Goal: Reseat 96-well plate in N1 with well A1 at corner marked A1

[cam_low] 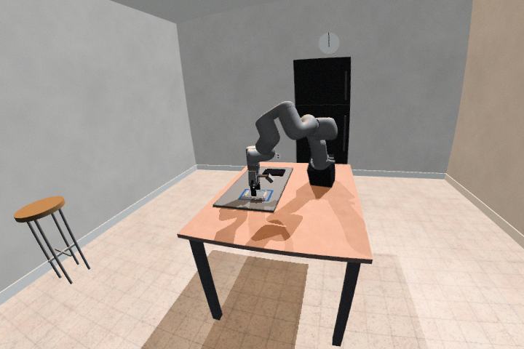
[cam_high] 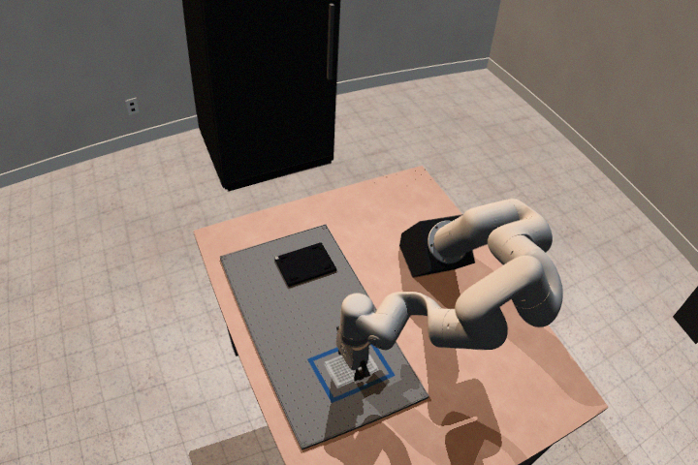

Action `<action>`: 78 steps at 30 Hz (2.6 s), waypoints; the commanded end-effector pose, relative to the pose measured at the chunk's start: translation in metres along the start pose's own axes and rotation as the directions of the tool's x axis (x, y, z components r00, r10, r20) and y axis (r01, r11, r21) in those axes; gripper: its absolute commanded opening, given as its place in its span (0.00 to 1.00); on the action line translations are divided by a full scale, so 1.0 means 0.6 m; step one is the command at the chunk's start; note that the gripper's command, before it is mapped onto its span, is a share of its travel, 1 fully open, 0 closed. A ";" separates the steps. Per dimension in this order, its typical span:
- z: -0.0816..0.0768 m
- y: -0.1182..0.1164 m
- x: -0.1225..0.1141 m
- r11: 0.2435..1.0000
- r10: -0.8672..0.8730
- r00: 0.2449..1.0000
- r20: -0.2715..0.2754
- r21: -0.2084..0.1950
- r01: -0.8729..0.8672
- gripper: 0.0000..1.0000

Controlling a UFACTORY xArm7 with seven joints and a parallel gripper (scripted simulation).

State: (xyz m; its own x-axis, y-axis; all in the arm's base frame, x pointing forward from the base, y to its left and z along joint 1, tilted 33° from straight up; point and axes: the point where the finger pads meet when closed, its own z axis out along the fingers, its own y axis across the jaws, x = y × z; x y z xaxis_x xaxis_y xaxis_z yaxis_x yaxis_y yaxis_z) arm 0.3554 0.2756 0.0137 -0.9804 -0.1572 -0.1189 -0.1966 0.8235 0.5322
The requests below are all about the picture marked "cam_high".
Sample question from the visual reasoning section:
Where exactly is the blue tape outline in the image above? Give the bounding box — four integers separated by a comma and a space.
308, 345, 395, 403

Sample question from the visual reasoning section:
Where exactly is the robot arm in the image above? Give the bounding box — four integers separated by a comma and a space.
339, 199, 563, 350

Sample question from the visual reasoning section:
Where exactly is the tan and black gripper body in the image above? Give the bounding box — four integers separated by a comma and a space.
336, 327, 369, 371

